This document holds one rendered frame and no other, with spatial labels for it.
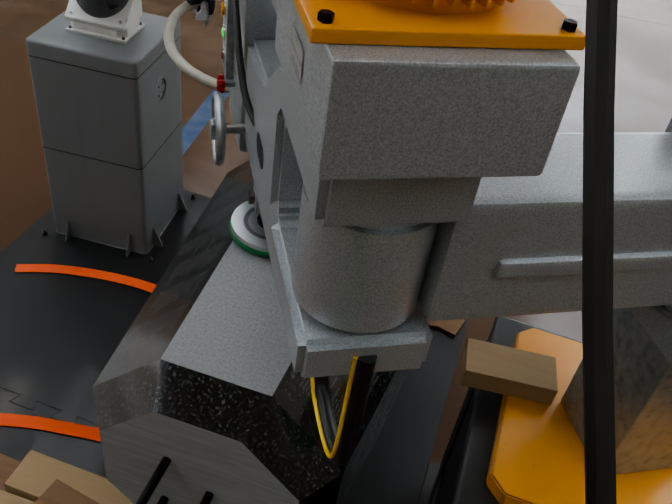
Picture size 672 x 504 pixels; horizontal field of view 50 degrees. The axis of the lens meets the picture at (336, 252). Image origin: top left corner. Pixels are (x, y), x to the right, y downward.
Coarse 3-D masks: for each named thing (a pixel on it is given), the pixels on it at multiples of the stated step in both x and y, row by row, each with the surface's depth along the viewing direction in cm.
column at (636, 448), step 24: (624, 312) 134; (624, 336) 135; (648, 336) 128; (624, 360) 135; (648, 360) 128; (576, 384) 151; (624, 384) 135; (648, 384) 128; (576, 408) 151; (624, 408) 135; (648, 408) 130; (624, 432) 136; (648, 432) 136; (624, 456) 140; (648, 456) 142
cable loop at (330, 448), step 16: (352, 368) 103; (368, 368) 102; (320, 384) 132; (352, 384) 106; (368, 384) 105; (320, 400) 131; (352, 400) 107; (320, 416) 130; (352, 416) 110; (320, 432) 127; (336, 432) 127; (352, 432) 112; (336, 448) 117; (352, 448) 116; (336, 464) 120
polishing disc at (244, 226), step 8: (240, 208) 184; (248, 208) 184; (232, 216) 181; (240, 216) 181; (248, 216) 181; (256, 216) 182; (232, 224) 178; (240, 224) 179; (248, 224) 179; (256, 224) 179; (240, 232) 176; (248, 232) 177; (256, 232) 177; (264, 232) 177; (240, 240) 175; (248, 240) 174; (256, 240) 175; (264, 240) 175; (256, 248) 174; (264, 248) 173
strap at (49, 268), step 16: (48, 272) 276; (64, 272) 277; (80, 272) 278; (96, 272) 279; (144, 288) 276; (0, 416) 225; (16, 416) 226; (32, 416) 227; (64, 432) 224; (80, 432) 224; (96, 432) 225
